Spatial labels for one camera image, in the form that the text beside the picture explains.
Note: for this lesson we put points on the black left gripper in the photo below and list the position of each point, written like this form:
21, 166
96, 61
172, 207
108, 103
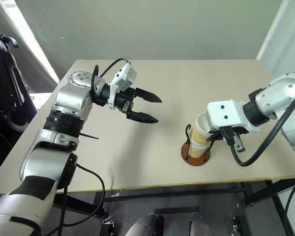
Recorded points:
125, 98

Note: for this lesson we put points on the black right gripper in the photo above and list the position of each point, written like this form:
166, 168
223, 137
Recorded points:
237, 132

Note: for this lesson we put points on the orange ripple paper cup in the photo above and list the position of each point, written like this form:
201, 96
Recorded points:
196, 152
202, 121
197, 140

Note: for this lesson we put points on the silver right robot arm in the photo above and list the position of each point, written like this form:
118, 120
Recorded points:
277, 96

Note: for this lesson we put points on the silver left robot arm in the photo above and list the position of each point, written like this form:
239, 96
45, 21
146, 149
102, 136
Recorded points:
68, 96

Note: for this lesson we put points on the brown round cup holder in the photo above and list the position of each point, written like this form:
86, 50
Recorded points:
196, 161

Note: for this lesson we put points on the grey rounded shape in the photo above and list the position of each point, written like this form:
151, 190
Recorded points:
199, 226
143, 226

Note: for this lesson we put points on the white leaning board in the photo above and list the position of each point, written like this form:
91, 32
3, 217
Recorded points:
27, 37

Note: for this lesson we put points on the black bulky case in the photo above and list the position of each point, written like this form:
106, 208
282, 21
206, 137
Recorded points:
5, 78

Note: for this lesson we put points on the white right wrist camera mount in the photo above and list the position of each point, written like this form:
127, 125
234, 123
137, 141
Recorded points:
226, 115

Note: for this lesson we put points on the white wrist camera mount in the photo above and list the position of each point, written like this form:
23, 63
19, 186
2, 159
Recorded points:
124, 76
226, 115

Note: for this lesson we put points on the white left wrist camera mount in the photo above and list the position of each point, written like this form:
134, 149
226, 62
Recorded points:
124, 76

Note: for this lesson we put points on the black metal table frame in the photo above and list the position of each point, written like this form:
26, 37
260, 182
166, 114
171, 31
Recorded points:
174, 193

